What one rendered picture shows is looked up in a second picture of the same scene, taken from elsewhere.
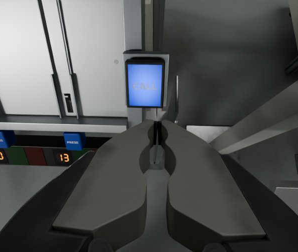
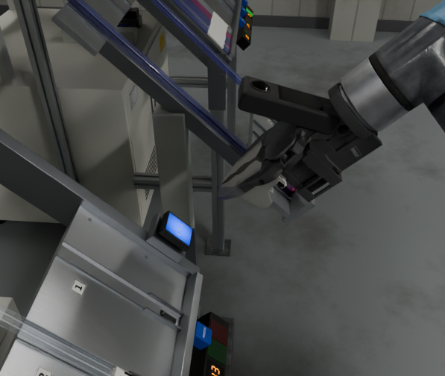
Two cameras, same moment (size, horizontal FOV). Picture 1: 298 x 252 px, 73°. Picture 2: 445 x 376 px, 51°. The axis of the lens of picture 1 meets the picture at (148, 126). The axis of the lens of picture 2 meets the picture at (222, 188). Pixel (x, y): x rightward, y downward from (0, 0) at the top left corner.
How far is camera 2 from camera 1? 55 cm
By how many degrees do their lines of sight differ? 53
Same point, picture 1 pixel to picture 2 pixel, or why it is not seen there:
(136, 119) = (191, 266)
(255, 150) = not seen: hidden behind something
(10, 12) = (92, 306)
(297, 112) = (187, 193)
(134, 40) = (141, 231)
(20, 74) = (136, 341)
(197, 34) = not seen: outside the picture
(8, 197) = not seen: outside the picture
